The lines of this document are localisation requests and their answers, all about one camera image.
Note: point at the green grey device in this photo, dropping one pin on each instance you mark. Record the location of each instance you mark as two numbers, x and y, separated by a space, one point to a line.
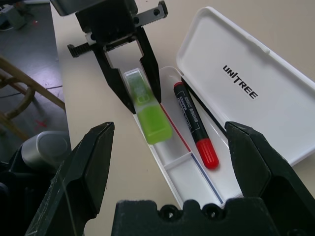
17 16

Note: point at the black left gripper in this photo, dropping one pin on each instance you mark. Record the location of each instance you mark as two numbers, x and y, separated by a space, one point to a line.
108 24

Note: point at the black marker with red cap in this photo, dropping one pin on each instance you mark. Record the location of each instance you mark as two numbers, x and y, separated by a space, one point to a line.
192 110

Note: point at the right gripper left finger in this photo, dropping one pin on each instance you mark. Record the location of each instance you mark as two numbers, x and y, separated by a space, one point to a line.
83 167

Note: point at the white plastic pencil case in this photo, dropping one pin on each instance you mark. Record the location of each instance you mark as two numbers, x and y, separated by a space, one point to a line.
246 61

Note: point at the grey robot right leg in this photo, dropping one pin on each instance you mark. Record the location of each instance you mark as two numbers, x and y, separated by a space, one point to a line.
44 150

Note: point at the wooden rattan chair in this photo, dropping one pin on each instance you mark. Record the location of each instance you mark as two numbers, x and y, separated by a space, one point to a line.
49 98

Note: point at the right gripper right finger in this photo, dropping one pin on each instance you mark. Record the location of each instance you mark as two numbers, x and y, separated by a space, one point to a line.
251 157

